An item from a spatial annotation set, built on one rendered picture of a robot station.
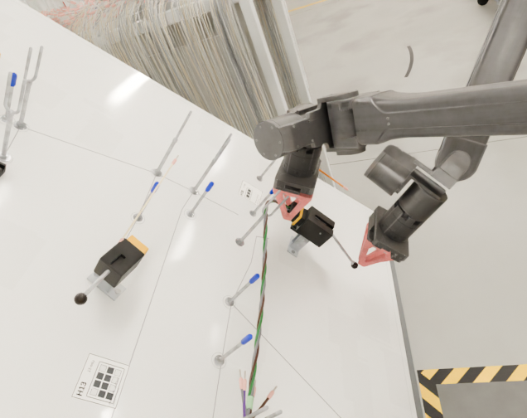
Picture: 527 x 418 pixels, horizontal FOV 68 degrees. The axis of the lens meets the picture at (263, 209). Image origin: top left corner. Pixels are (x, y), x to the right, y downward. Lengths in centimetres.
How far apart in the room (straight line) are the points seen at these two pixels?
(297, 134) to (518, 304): 157
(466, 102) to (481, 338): 150
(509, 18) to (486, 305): 145
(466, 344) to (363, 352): 113
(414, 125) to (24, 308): 49
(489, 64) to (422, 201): 21
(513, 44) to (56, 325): 70
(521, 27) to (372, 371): 57
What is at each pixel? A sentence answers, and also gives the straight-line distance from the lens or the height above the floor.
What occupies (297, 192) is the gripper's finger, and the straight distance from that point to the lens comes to 65.
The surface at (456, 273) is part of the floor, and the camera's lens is 206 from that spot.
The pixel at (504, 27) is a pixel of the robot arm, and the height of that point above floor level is 136.
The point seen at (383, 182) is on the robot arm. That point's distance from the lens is 66.
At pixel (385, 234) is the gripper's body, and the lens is 70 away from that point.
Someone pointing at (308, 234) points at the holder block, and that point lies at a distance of 72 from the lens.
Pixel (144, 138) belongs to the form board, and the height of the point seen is 135.
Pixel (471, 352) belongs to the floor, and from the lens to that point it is 184.
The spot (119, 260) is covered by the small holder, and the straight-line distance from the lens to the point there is 50.
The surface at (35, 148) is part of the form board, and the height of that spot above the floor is 145.
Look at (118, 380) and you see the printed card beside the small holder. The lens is 52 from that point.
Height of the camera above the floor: 162
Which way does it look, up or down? 38 degrees down
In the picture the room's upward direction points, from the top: 24 degrees counter-clockwise
